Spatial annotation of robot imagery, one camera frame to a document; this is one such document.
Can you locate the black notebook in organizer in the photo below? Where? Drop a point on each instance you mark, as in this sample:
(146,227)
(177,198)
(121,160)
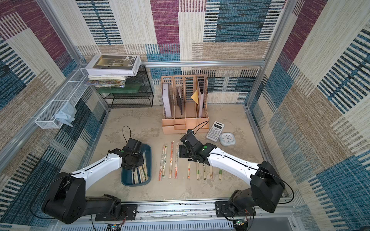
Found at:
(179,98)

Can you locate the crumpled pale blue cloth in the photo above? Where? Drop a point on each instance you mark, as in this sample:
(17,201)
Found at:
(67,114)

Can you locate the green text chopsticks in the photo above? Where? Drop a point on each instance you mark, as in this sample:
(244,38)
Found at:
(197,171)

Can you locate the pink desk file organizer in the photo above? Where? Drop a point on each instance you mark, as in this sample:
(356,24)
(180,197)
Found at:
(194,116)

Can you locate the red leaf chopsticks in tray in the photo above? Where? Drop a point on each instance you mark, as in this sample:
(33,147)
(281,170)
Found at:
(176,161)

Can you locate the green folder on rack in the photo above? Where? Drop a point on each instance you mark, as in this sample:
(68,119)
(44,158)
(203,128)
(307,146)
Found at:
(131,88)

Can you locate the white binder in organizer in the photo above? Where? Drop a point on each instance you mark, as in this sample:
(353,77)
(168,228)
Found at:
(166,100)

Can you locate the green bamboo chopsticks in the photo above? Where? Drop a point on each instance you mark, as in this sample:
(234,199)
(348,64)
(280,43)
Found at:
(164,161)

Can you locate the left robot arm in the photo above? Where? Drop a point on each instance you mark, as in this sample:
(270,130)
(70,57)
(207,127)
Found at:
(66,199)

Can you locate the teal plastic storage tray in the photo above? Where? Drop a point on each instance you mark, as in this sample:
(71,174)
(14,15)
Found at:
(139,178)

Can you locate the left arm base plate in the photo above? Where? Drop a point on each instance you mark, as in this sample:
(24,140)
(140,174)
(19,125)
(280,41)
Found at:
(127,212)

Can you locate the stack of colourful magazines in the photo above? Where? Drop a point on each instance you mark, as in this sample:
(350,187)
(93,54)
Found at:
(107,81)

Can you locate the white grey calculator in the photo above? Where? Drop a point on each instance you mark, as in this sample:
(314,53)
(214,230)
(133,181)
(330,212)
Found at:
(215,131)

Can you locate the white wire wall basket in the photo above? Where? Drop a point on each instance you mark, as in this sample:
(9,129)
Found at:
(68,95)

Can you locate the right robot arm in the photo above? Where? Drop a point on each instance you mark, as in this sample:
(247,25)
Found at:
(266,186)

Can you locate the white blue round clock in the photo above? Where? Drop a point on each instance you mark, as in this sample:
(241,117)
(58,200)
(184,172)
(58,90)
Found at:
(227,139)

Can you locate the red panda chopsticks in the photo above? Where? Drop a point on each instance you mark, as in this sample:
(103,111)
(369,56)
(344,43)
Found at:
(189,170)

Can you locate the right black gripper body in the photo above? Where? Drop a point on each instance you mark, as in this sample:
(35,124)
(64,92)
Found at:
(184,151)

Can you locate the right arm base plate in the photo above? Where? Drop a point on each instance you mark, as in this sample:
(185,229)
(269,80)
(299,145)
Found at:
(222,208)

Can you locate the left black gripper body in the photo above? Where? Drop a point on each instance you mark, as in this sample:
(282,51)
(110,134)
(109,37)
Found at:
(138,160)

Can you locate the plain chopsticks pair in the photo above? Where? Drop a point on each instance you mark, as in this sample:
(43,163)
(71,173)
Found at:
(204,172)

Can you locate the white folio book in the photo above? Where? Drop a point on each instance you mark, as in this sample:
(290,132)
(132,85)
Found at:
(114,65)

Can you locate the yellow paper folder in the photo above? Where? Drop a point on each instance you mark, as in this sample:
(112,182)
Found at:
(195,97)

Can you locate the black wire shelf rack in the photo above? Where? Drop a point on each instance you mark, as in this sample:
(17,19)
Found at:
(136,93)

